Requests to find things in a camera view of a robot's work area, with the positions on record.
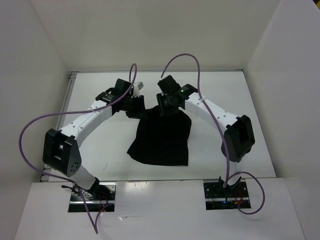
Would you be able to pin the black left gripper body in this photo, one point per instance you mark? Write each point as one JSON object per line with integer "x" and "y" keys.
{"x": 126, "y": 104}

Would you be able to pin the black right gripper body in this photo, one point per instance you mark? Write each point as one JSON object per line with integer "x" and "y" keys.
{"x": 171, "y": 108}

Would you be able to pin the black skirt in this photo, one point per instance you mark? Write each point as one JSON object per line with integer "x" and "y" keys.
{"x": 162, "y": 140}

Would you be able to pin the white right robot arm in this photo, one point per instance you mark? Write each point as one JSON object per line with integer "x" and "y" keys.
{"x": 236, "y": 131}

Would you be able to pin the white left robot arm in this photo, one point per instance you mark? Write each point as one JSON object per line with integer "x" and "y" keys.
{"x": 61, "y": 149}

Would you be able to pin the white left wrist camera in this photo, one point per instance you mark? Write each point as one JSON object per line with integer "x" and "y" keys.
{"x": 137, "y": 86}

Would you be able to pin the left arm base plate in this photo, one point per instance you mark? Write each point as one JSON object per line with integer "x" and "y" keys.
{"x": 94, "y": 203}

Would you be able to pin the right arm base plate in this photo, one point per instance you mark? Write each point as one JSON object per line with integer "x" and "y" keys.
{"x": 219, "y": 198}

